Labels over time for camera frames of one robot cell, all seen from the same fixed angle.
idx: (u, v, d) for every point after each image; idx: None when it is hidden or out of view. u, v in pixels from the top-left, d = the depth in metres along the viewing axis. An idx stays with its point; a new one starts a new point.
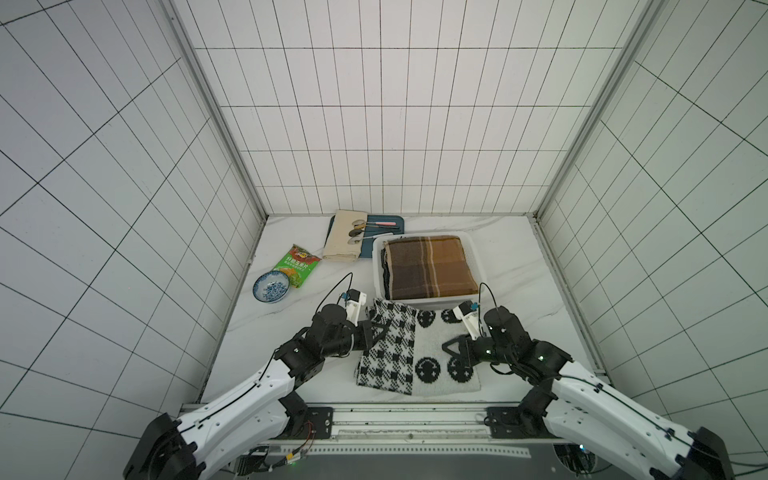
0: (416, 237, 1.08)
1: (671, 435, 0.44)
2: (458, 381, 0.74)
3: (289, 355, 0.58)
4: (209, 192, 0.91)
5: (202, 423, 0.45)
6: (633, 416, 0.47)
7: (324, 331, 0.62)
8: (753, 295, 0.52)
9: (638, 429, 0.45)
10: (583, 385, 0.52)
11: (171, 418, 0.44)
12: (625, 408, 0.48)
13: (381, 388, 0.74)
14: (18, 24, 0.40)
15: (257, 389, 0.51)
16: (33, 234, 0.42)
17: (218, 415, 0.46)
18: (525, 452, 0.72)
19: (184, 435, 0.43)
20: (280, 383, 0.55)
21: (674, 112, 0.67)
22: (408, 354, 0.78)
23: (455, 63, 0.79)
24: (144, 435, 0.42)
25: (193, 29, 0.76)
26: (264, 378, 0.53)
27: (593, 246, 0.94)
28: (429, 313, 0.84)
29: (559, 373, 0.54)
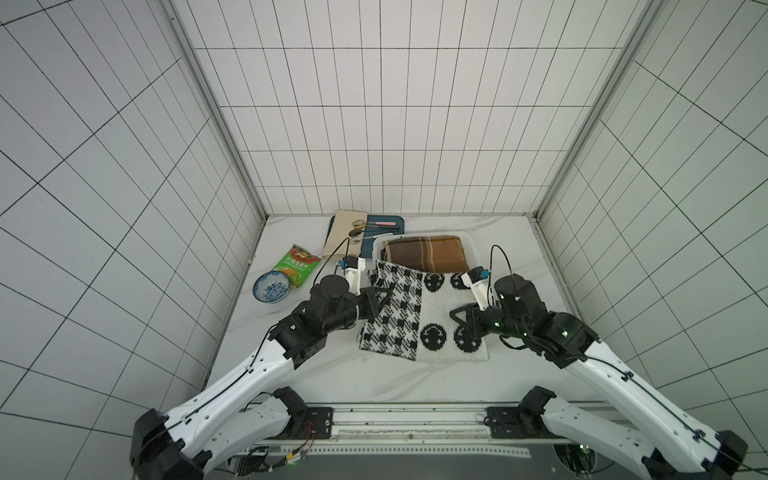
0: (416, 237, 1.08)
1: (698, 435, 0.40)
2: (465, 350, 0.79)
3: (285, 332, 0.52)
4: (209, 192, 0.91)
5: (190, 417, 0.42)
6: (660, 412, 0.42)
7: (324, 302, 0.55)
8: (753, 295, 0.52)
9: (665, 425, 0.41)
10: (611, 371, 0.46)
11: (158, 414, 0.41)
12: (653, 402, 0.43)
13: (385, 353, 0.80)
14: (18, 24, 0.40)
15: (249, 375, 0.47)
16: (32, 234, 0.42)
17: (208, 407, 0.43)
18: (525, 452, 0.72)
19: (172, 431, 0.40)
20: (276, 365, 0.50)
21: (674, 112, 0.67)
22: (413, 319, 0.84)
23: (455, 63, 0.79)
24: (133, 431, 0.40)
25: (193, 29, 0.76)
26: (256, 363, 0.48)
27: (593, 246, 0.94)
28: (436, 278, 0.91)
29: (584, 354, 0.47)
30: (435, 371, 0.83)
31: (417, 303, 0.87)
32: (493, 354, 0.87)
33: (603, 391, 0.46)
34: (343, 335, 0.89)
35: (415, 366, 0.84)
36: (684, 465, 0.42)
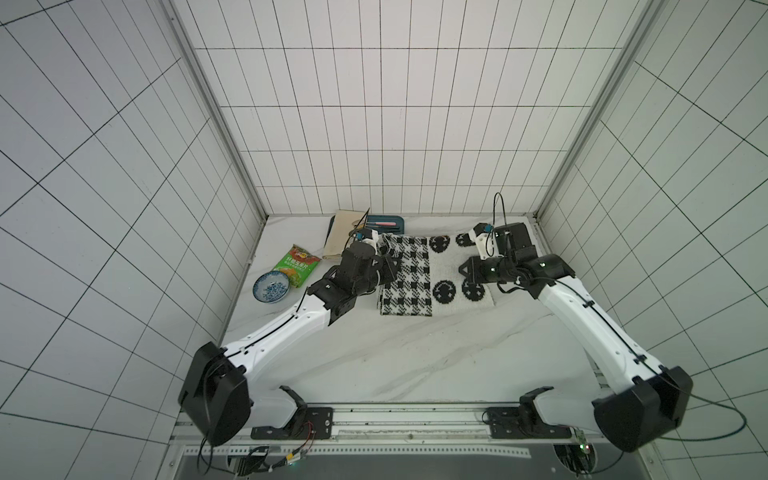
0: (416, 237, 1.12)
1: (640, 361, 0.42)
2: (472, 299, 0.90)
3: (322, 290, 0.57)
4: (209, 192, 0.91)
5: (245, 350, 0.44)
6: (611, 338, 0.45)
7: (355, 265, 0.61)
8: (753, 295, 0.52)
9: (609, 346, 0.44)
10: (574, 298, 0.49)
11: (216, 347, 0.44)
12: (606, 330, 0.45)
13: (405, 313, 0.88)
14: (18, 24, 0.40)
15: (295, 320, 0.51)
16: (33, 234, 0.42)
17: (261, 343, 0.46)
18: (524, 452, 0.72)
19: (232, 360, 0.43)
20: (316, 314, 0.55)
21: (674, 112, 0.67)
22: (424, 280, 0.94)
23: (455, 63, 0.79)
24: (194, 361, 0.43)
25: (193, 29, 0.76)
26: (301, 311, 0.52)
27: (593, 246, 0.94)
28: (441, 241, 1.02)
29: (556, 280, 0.52)
30: (435, 371, 0.83)
31: (426, 265, 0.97)
32: (493, 354, 0.87)
33: (566, 318, 0.49)
34: (343, 335, 0.89)
35: (415, 366, 0.84)
36: (620, 384, 0.41)
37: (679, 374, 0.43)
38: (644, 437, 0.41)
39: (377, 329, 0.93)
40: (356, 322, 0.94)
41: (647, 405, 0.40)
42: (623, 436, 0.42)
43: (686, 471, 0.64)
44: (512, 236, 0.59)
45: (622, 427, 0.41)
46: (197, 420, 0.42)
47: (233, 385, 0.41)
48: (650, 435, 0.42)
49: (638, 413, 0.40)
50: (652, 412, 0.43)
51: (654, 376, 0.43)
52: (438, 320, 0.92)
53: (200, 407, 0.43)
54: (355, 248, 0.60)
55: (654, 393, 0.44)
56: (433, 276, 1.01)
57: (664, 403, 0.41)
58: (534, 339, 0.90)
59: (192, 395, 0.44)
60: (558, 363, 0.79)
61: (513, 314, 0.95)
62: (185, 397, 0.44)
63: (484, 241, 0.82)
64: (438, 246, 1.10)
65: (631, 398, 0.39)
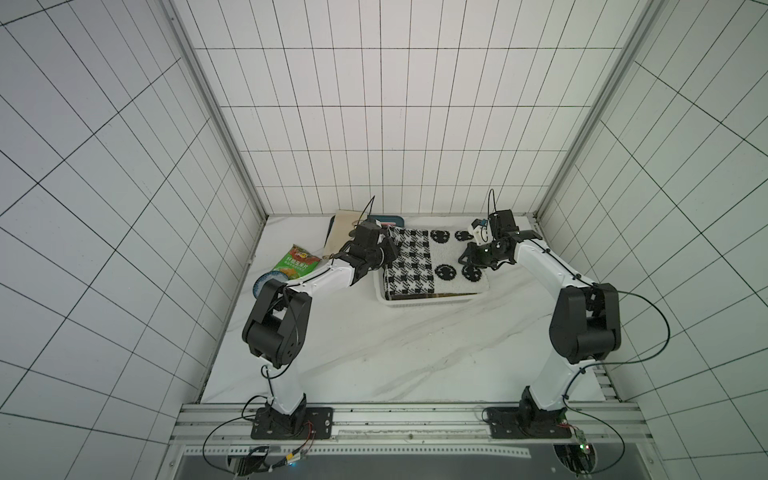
0: (415, 233, 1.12)
1: (577, 277, 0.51)
2: (471, 280, 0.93)
3: (346, 254, 0.70)
4: (209, 192, 0.91)
5: (301, 285, 0.54)
6: (556, 265, 0.57)
7: (367, 236, 0.75)
8: (753, 295, 0.52)
9: (553, 270, 0.56)
10: (535, 246, 0.64)
11: (278, 281, 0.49)
12: (552, 259, 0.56)
13: (409, 291, 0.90)
14: (18, 24, 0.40)
15: (333, 269, 0.63)
16: (32, 234, 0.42)
17: (312, 280, 0.57)
18: (525, 452, 0.72)
19: (293, 289, 0.53)
20: (347, 269, 0.67)
21: (674, 112, 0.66)
22: (426, 261, 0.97)
23: (455, 63, 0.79)
24: (262, 292, 0.51)
25: (193, 29, 0.76)
26: (336, 264, 0.65)
27: (593, 245, 0.94)
28: (442, 233, 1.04)
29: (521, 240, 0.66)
30: (436, 371, 0.83)
31: (427, 250, 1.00)
32: (493, 354, 0.87)
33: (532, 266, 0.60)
34: (344, 335, 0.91)
35: (416, 366, 0.84)
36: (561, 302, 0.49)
37: (609, 287, 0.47)
38: (581, 340, 0.50)
39: (378, 329, 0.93)
40: (356, 322, 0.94)
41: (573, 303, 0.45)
42: (567, 347, 0.50)
43: (685, 471, 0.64)
44: (499, 218, 0.76)
45: (564, 336, 0.50)
46: (264, 347, 0.50)
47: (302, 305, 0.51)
48: (590, 342, 0.50)
49: (569, 313, 0.50)
50: (581, 311, 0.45)
51: (588, 288, 0.53)
52: (438, 320, 0.92)
53: (267, 334, 0.50)
54: (367, 224, 0.73)
55: (581, 293, 0.53)
56: (431, 271, 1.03)
57: (602, 318, 0.50)
58: (534, 339, 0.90)
59: (259, 326, 0.51)
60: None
61: (513, 314, 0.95)
62: (254, 326, 0.51)
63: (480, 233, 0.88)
64: (438, 239, 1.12)
65: (563, 303, 0.49)
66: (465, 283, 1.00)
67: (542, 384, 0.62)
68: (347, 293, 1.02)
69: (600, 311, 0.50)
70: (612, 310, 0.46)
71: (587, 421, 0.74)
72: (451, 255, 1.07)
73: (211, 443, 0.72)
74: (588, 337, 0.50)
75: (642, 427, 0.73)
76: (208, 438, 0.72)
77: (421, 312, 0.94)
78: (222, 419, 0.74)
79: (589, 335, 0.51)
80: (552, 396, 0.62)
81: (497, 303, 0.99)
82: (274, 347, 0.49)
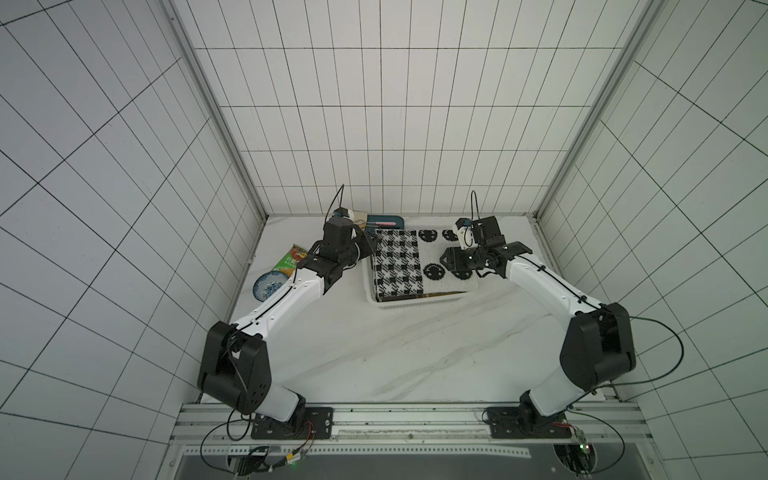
0: (406, 233, 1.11)
1: (583, 300, 0.50)
2: (460, 278, 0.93)
3: (311, 263, 0.60)
4: (209, 192, 0.91)
5: (255, 323, 0.46)
6: (559, 288, 0.53)
7: (337, 235, 0.65)
8: (753, 295, 0.52)
9: (557, 293, 0.52)
10: (530, 264, 0.59)
11: (227, 324, 0.45)
12: (555, 282, 0.54)
13: (397, 293, 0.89)
14: (18, 24, 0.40)
15: (294, 291, 0.54)
16: (32, 234, 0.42)
17: (269, 312, 0.49)
18: (524, 452, 0.72)
19: (245, 331, 0.45)
20: (313, 282, 0.58)
21: (673, 112, 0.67)
22: (415, 262, 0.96)
23: (456, 63, 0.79)
24: (208, 343, 0.44)
25: (193, 30, 0.76)
26: (298, 282, 0.56)
27: (593, 245, 0.94)
28: (431, 232, 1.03)
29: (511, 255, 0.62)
30: (435, 371, 0.83)
31: (416, 251, 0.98)
32: (494, 355, 0.88)
33: (529, 287, 0.56)
34: (343, 335, 0.89)
35: (415, 366, 0.84)
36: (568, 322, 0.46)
37: (619, 309, 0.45)
38: (598, 368, 0.47)
39: (377, 329, 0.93)
40: (355, 322, 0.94)
41: (588, 333, 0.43)
42: (584, 376, 0.46)
43: (686, 472, 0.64)
44: (484, 227, 0.70)
45: (579, 365, 0.46)
46: (223, 396, 0.44)
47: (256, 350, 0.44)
48: (606, 369, 0.47)
49: (586, 342, 0.46)
50: (596, 340, 0.49)
51: (596, 310, 0.49)
52: (438, 320, 0.92)
53: (225, 384, 0.44)
54: (336, 221, 0.64)
55: (595, 321, 0.51)
56: (420, 272, 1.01)
57: (615, 340, 0.47)
58: (534, 340, 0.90)
59: (213, 374, 0.45)
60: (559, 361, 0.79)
61: (512, 315, 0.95)
62: (207, 378, 0.45)
63: (464, 234, 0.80)
64: (426, 238, 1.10)
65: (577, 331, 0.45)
66: (464, 283, 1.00)
67: (544, 387, 0.60)
68: (346, 293, 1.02)
69: (611, 332, 0.47)
70: (625, 334, 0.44)
71: (588, 421, 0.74)
72: None
73: (211, 442, 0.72)
74: (606, 365, 0.47)
75: (642, 427, 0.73)
76: (208, 438, 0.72)
77: (420, 312, 0.93)
78: (222, 419, 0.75)
79: (606, 363, 0.47)
80: (556, 401, 0.58)
81: (497, 303, 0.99)
82: (234, 397, 0.43)
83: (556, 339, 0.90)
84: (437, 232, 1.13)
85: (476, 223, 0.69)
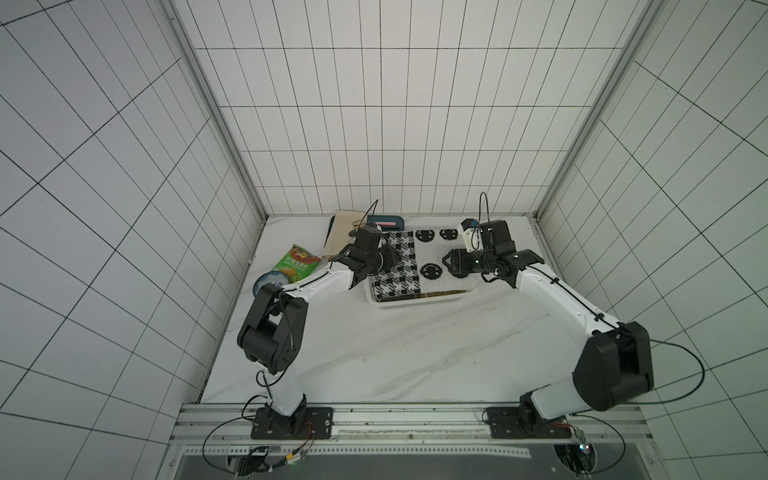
0: (405, 233, 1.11)
1: (600, 318, 0.47)
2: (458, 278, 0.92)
3: (344, 258, 0.68)
4: (209, 192, 0.91)
5: (299, 289, 0.53)
6: (574, 303, 0.50)
7: (368, 239, 0.74)
8: (753, 295, 0.52)
9: (572, 310, 0.49)
10: (541, 276, 0.57)
11: (275, 285, 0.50)
12: (569, 296, 0.52)
13: (396, 293, 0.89)
14: (19, 24, 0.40)
15: (330, 275, 0.61)
16: (32, 234, 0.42)
17: (309, 285, 0.55)
18: (525, 453, 0.72)
19: (289, 294, 0.51)
20: (347, 273, 0.66)
21: (674, 112, 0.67)
22: (411, 263, 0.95)
23: (456, 63, 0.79)
24: (258, 296, 0.50)
25: (193, 30, 0.76)
26: (334, 268, 0.63)
27: (593, 245, 0.94)
28: (429, 232, 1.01)
29: (525, 265, 0.60)
30: (435, 371, 0.83)
31: (412, 251, 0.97)
32: (494, 355, 0.88)
33: (540, 299, 0.54)
34: (343, 335, 0.89)
35: (415, 366, 0.84)
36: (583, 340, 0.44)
37: (637, 328, 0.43)
38: (616, 391, 0.45)
39: (377, 329, 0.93)
40: (355, 322, 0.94)
41: (607, 354, 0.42)
42: (601, 398, 0.44)
43: (686, 472, 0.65)
44: (494, 233, 0.66)
45: (596, 387, 0.44)
46: (258, 354, 0.49)
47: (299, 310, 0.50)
48: (623, 391, 0.45)
49: (604, 365, 0.43)
50: (616, 363, 0.47)
51: (614, 329, 0.47)
52: (438, 320, 0.92)
53: (262, 340, 0.49)
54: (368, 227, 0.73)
55: (613, 341, 0.48)
56: (417, 272, 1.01)
57: (632, 359, 0.45)
58: (534, 340, 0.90)
59: (253, 331, 0.50)
60: (560, 365, 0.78)
61: (512, 315, 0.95)
62: (249, 331, 0.50)
63: (470, 235, 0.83)
64: (424, 239, 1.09)
65: (594, 352, 0.43)
66: (464, 283, 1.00)
67: (547, 392, 0.60)
68: (346, 293, 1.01)
69: (628, 350, 0.44)
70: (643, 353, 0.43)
71: (588, 422, 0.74)
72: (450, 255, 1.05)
73: (211, 442, 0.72)
74: (623, 387, 0.45)
75: (642, 427, 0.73)
76: (208, 438, 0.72)
77: (420, 312, 0.93)
78: (223, 419, 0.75)
79: (623, 384, 0.45)
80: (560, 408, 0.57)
81: (497, 303, 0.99)
82: (269, 354, 0.48)
83: (556, 338, 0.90)
84: (435, 231, 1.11)
85: (485, 227, 0.66)
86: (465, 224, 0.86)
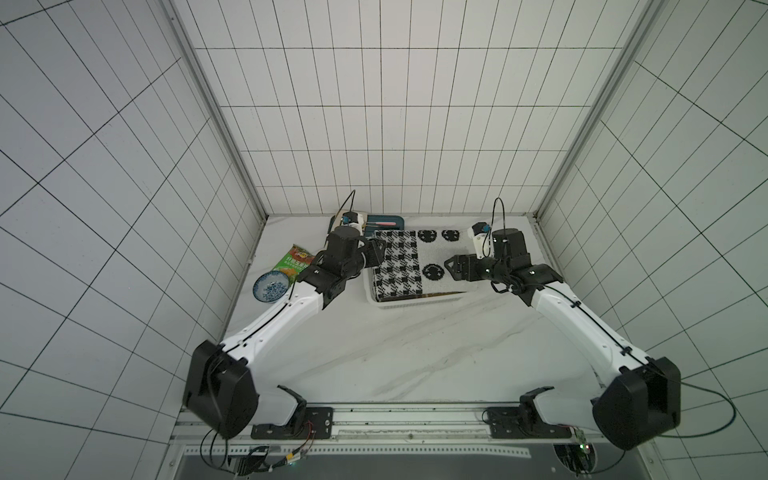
0: (405, 232, 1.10)
1: (627, 352, 0.44)
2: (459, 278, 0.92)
3: (311, 276, 0.57)
4: (209, 192, 0.91)
5: (248, 338, 0.45)
6: (599, 334, 0.47)
7: (340, 248, 0.61)
8: (753, 295, 0.52)
9: (596, 340, 0.46)
10: (562, 299, 0.53)
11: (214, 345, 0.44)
12: (592, 325, 0.48)
13: (397, 293, 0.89)
14: (18, 24, 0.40)
15: (289, 309, 0.51)
16: (33, 234, 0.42)
17: (259, 334, 0.46)
18: (525, 453, 0.72)
19: (231, 353, 0.43)
20: (310, 299, 0.55)
21: (674, 112, 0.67)
22: (414, 264, 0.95)
23: (456, 63, 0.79)
24: (192, 363, 0.42)
25: (193, 30, 0.76)
26: (294, 298, 0.53)
27: (593, 245, 0.94)
28: (430, 232, 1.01)
29: (544, 284, 0.56)
30: (435, 371, 0.83)
31: (414, 251, 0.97)
32: (494, 355, 0.88)
33: (560, 322, 0.50)
34: (343, 335, 0.89)
35: (415, 366, 0.84)
36: (606, 374, 0.43)
37: (666, 364, 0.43)
38: (642, 431, 0.42)
39: (377, 329, 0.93)
40: (355, 322, 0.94)
41: (635, 395, 0.40)
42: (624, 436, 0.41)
43: (686, 472, 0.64)
44: (510, 244, 0.61)
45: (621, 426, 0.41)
46: (207, 417, 0.42)
47: (239, 376, 0.41)
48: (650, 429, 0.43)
49: (633, 408, 0.41)
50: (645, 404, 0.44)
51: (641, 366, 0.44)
52: (438, 320, 0.92)
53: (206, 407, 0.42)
54: (339, 233, 0.60)
55: (642, 381, 0.45)
56: (418, 272, 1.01)
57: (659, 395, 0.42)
58: (534, 340, 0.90)
59: (197, 395, 0.44)
60: (560, 360, 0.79)
61: (512, 315, 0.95)
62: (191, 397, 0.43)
63: (484, 242, 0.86)
64: (425, 238, 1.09)
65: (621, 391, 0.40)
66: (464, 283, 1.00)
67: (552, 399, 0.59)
68: (346, 293, 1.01)
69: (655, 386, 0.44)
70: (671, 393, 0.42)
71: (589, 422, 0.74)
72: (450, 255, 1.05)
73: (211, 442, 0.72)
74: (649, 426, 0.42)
75: None
76: (208, 437, 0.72)
77: (420, 312, 0.93)
78: None
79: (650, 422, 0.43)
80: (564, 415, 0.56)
81: (497, 303, 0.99)
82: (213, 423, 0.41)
83: (556, 338, 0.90)
84: (437, 232, 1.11)
85: (501, 237, 0.60)
86: (477, 229, 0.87)
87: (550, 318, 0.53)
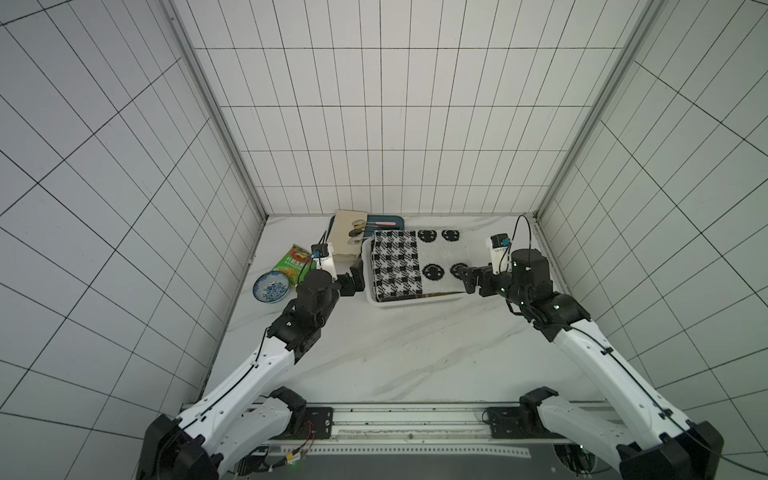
0: (405, 232, 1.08)
1: (667, 415, 0.41)
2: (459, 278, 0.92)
3: (282, 330, 0.55)
4: (209, 192, 0.91)
5: (207, 413, 0.43)
6: (633, 389, 0.43)
7: (310, 300, 0.58)
8: (753, 295, 0.52)
9: (631, 399, 0.43)
10: (590, 343, 0.49)
11: (170, 418, 0.41)
12: (626, 378, 0.44)
13: (397, 293, 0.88)
14: (18, 24, 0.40)
15: (255, 370, 0.49)
16: (33, 234, 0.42)
17: (222, 402, 0.44)
18: (525, 452, 0.72)
19: (187, 430, 0.41)
20: (279, 359, 0.53)
21: (674, 112, 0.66)
22: (414, 264, 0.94)
23: (456, 63, 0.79)
24: (145, 443, 0.40)
25: (193, 30, 0.76)
26: (261, 358, 0.51)
27: (593, 246, 0.94)
28: (430, 232, 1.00)
29: (568, 324, 0.51)
30: (435, 371, 0.83)
31: (414, 251, 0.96)
32: (494, 355, 0.88)
33: (586, 367, 0.48)
34: (343, 335, 0.89)
35: (416, 366, 0.84)
36: (644, 439, 0.40)
37: (710, 432, 0.39)
38: None
39: (377, 329, 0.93)
40: (355, 322, 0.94)
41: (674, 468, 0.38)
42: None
43: None
44: (533, 275, 0.56)
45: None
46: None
47: (194, 457, 0.39)
48: None
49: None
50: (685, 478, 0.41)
51: (682, 433, 0.42)
52: (438, 320, 0.92)
53: None
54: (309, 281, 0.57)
55: (683, 451, 0.42)
56: (419, 272, 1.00)
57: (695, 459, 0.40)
58: (534, 340, 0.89)
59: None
60: (563, 369, 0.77)
61: (513, 315, 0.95)
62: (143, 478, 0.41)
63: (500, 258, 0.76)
64: (425, 238, 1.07)
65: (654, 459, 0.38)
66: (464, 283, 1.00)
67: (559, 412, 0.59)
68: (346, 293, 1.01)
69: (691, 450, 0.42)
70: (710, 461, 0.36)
71: None
72: (450, 254, 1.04)
73: None
74: None
75: None
76: None
77: (420, 312, 0.93)
78: None
79: None
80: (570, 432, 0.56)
81: (497, 303, 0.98)
82: None
83: None
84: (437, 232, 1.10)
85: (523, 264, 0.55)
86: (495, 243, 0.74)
87: (574, 357, 0.49)
